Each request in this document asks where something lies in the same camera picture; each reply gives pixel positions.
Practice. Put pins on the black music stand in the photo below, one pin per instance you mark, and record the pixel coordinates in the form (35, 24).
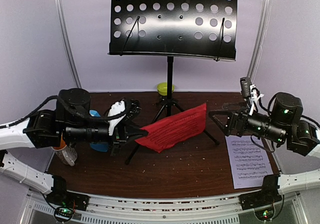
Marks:
(170, 28)

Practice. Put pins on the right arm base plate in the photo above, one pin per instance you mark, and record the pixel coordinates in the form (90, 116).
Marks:
(267, 206)

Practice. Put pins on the white patterned mug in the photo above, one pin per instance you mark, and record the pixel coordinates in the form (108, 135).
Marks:
(66, 154)

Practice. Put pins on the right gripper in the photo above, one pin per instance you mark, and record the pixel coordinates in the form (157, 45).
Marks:
(240, 117)

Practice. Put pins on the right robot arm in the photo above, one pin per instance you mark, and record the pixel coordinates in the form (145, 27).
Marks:
(284, 124)

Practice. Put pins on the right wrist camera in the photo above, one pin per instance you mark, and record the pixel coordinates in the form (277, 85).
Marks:
(251, 94)

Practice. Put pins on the red sheet music paper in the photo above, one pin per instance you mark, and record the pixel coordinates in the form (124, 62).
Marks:
(167, 132)

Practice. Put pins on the aluminium corner post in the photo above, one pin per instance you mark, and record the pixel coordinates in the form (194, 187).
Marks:
(66, 43)
(260, 36)

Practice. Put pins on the green plastic bowl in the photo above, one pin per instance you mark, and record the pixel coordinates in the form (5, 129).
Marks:
(162, 88)

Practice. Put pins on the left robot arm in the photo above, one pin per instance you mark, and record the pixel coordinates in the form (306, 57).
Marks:
(64, 118)

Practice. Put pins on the white sheet music paper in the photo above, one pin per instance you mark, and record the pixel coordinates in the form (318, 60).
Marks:
(249, 163)

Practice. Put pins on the left aluminium corner post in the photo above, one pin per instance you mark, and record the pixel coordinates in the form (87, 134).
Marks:
(66, 43)

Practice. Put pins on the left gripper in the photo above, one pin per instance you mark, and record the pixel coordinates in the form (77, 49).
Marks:
(123, 133)

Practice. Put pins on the right aluminium corner post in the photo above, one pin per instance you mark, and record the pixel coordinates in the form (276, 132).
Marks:
(260, 36)

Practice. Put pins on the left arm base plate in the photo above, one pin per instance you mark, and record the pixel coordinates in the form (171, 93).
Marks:
(65, 204)

